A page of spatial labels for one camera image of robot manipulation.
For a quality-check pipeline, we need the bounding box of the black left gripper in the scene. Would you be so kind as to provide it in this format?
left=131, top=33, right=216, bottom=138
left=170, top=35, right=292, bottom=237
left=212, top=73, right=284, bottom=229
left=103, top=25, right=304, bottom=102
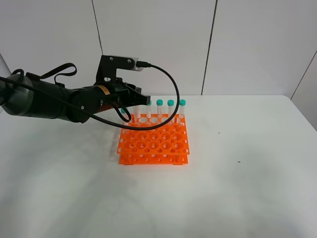
left=69, top=78, right=151, bottom=118

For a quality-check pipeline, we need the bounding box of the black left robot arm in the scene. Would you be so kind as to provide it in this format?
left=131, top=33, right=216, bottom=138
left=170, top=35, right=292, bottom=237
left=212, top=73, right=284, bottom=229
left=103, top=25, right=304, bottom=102
left=0, top=56, right=150, bottom=123

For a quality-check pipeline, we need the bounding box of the front left racked tube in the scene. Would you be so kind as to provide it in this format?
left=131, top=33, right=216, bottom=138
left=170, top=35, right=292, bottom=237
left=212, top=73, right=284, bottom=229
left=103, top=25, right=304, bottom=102
left=120, top=109, right=129, bottom=126

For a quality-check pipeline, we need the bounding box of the back row tube two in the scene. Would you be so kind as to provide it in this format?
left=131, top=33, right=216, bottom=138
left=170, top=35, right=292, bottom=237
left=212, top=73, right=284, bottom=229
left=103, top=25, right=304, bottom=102
left=134, top=105, right=141, bottom=119

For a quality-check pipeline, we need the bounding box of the back row tube three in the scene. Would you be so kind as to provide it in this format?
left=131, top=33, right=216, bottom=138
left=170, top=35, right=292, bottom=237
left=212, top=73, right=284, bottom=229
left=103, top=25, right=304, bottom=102
left=146, top=100, right=152, bottom=119

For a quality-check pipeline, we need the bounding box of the back row tube four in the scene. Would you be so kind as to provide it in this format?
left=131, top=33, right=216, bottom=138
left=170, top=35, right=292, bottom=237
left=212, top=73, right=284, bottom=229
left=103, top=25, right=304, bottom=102
left=156, top=99, right=163, bottom=118

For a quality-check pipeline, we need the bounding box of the back row tube five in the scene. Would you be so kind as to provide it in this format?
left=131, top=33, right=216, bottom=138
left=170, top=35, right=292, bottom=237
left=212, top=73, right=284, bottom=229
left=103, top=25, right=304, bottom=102
left=167, top=99, right=174, bottom=117

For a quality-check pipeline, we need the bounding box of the back row tube six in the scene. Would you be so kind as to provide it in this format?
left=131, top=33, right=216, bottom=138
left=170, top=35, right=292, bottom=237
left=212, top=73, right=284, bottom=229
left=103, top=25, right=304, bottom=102
left=179, top=99, right=186, bottom=119

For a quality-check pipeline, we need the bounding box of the orange test tube rack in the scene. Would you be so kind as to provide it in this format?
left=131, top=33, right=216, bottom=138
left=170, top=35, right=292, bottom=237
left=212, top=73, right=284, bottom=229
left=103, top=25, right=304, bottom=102
left=117, top=115, right=190, bottom=165

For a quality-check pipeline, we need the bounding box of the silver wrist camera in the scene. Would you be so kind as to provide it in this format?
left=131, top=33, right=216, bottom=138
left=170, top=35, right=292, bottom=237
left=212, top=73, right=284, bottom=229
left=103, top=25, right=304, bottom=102
left=109, top=55, right=144, bottom=71

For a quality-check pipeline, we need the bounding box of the black camera cable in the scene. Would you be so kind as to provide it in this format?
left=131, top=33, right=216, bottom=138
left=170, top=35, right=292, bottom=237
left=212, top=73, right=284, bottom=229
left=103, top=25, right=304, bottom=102
left=0, top=60, right=181, bottom=130

